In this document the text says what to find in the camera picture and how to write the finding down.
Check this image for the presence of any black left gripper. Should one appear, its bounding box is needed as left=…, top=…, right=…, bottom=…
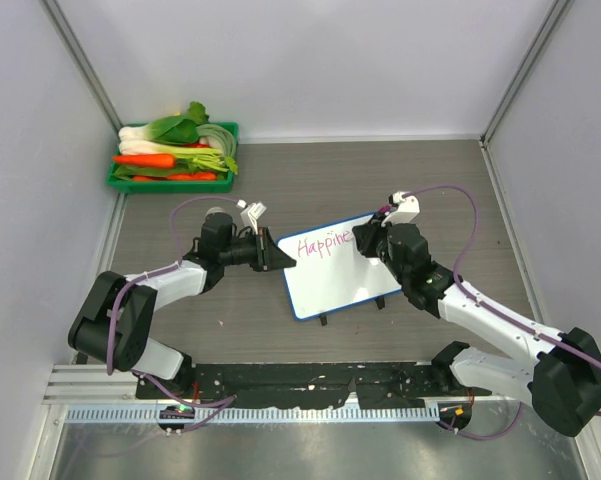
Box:
left=220, top=228, right=295, bottom=273

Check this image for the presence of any white marker with magenta cap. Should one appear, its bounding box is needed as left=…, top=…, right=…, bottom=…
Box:
left=359, top=203, right=394, bottom=251

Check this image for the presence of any blue framed whiteboard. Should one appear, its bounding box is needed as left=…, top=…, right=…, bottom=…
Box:
left=277, top=213, right=400, bottom=321

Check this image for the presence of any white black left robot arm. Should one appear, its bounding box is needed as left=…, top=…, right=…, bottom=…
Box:
left=68, top=211, right=296, bottom=399

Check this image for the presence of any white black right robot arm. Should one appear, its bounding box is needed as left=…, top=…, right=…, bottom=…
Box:
left=353, top=219, right=601, bottom=437

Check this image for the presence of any red bull can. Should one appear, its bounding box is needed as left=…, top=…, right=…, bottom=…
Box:
left=205, top=206, right=226, bottom=219

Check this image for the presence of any green plastic tray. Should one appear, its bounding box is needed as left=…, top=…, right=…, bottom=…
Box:
left=107, top=122, right=238, bottom=194

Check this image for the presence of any small orange carrot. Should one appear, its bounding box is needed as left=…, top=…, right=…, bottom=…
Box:
left=132, top=172, right=217, bottom=182

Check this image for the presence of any pale green bean bundle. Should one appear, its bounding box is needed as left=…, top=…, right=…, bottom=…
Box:
left=197, top=123, right=237, bottom=158

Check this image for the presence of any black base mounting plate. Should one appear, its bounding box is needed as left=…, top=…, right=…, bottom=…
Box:
left=134, top=362, right=490, bottom=410

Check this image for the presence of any green bok choy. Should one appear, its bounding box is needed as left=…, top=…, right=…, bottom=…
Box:
left=118, top=101, right=209, bottom=153

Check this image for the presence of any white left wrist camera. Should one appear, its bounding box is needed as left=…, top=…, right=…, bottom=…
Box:
left=236, top=199, right=267, bottom=233

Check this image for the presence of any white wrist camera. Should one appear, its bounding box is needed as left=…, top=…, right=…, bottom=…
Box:
left=381, top=191, right=420, bottom=226
left=236, top=199, right=267, bottom=233

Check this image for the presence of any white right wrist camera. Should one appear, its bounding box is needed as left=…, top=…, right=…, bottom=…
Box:
left=381, top=191, right=420, bottom=226

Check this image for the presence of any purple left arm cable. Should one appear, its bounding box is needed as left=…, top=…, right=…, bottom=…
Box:
left=105, top=195, right=246, bottom=401

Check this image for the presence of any white slotted cable duct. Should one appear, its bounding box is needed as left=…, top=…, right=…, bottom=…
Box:
left=65, top=404, right=439, bottom=425

